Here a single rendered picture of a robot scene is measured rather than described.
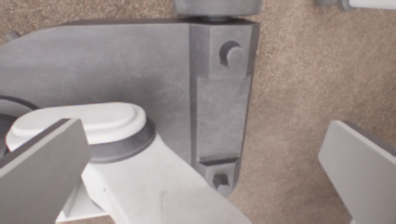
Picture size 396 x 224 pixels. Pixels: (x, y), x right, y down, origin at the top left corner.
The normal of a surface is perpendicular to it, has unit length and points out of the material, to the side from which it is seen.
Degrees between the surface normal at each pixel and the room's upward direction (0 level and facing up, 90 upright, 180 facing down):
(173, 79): 0
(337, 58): 0
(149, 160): 90
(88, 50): 0
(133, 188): 90
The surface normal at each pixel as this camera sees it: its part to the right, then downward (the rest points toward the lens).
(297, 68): 0.19, 0.47
